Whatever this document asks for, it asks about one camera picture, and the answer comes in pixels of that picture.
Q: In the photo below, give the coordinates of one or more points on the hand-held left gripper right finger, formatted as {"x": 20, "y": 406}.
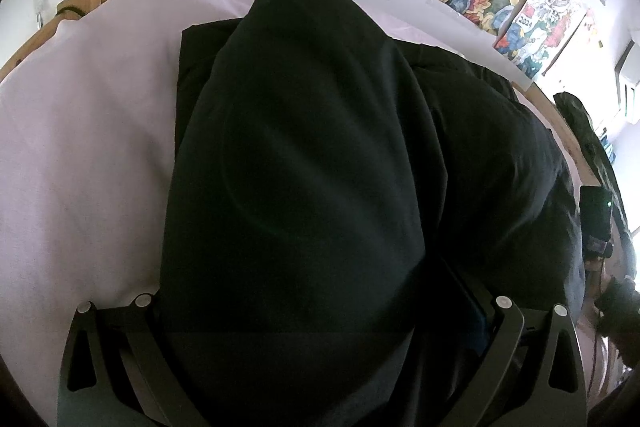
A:
{"x": 481, "y": 322}

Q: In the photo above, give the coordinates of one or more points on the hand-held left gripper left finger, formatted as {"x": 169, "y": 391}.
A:
{"x": 125, "y": 327}

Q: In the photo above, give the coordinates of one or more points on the black padded jacket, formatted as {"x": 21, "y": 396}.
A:
{"x": 300, "y": 157}

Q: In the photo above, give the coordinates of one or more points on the white air conditioner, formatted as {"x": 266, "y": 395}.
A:
{"x": 629, "y": 82}

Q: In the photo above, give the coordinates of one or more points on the pale pink bed sheet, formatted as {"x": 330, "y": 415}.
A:
{"x": 90, "y": 132}

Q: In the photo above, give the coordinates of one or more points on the blue and red drawing poster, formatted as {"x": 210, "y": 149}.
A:
{"x": 540, "y": 27}

